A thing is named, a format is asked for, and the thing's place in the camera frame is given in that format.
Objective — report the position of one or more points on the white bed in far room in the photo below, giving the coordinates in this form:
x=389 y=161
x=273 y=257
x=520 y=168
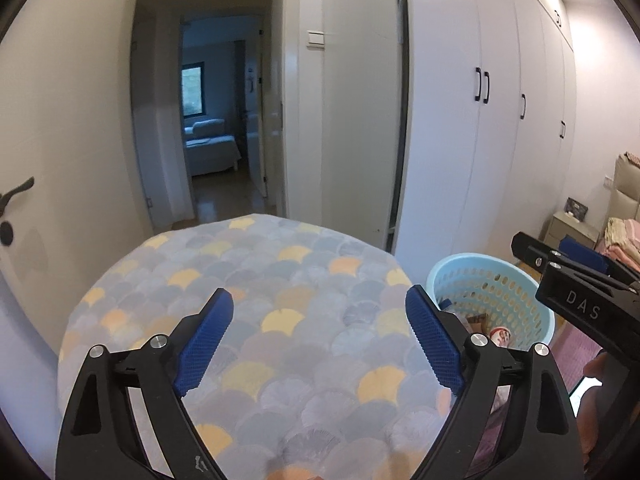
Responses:
x=212 y=147

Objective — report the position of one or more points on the wall light switch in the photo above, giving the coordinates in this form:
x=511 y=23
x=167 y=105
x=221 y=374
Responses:
x=315 y=39

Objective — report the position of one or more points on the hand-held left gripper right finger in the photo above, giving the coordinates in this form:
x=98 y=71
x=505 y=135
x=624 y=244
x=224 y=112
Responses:
x=435 y=340

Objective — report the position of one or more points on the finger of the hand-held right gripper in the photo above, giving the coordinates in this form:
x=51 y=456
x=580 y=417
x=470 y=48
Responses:
x=580 y=305
x=530 y=252

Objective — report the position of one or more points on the red and white packet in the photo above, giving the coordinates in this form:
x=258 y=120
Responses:
x=500 y=336

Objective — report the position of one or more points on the bed with beige headboard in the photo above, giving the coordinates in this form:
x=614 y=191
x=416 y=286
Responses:
x=627 y=185

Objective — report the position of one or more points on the white wardrobe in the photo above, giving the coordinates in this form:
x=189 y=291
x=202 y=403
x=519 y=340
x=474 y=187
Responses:
x=475 y=135

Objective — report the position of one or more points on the light blue perforated basket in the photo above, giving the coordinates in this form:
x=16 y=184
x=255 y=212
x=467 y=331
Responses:
x=500 y=259

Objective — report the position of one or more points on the wall socket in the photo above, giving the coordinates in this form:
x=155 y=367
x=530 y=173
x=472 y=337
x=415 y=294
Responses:
x=608 y=182

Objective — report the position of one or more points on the brown cardboard box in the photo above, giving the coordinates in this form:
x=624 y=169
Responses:
x=477 y=322

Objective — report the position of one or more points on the person's right hand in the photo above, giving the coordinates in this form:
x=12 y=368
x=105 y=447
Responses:
x=596 y=367

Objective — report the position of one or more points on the black door lock knob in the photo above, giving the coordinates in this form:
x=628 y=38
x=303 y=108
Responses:
x=6 y=233

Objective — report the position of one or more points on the scale-patterned tablecloth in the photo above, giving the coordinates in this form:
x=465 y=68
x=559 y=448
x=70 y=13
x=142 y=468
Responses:
x=300 y=310

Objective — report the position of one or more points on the stack of folded blankets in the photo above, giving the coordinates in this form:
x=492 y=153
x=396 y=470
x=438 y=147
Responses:
x=622 y=235

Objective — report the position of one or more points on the window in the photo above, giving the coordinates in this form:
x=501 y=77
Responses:
x=192 y=89

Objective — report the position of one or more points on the dark picture frame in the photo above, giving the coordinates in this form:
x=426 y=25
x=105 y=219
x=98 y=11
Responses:
x=576 y=208

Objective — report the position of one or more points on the beige nightstand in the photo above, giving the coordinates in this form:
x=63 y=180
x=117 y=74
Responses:
x=570 y=230

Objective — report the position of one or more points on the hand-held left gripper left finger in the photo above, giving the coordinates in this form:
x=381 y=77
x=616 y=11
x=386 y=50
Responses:
x=205 y=345

